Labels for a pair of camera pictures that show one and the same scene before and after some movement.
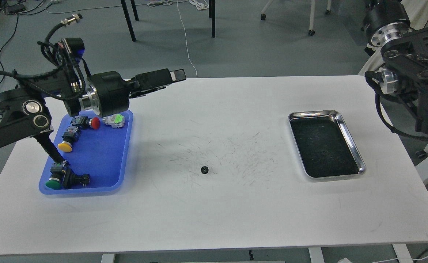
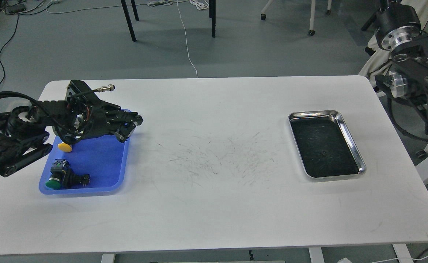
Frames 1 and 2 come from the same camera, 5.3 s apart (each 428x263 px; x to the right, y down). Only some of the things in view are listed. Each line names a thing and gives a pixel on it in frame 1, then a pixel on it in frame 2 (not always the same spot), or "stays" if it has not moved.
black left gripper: [108, 93] -> [86, 118]
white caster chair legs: [311, 32] stays
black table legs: [212, 6] stays
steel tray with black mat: [325, 147] stays
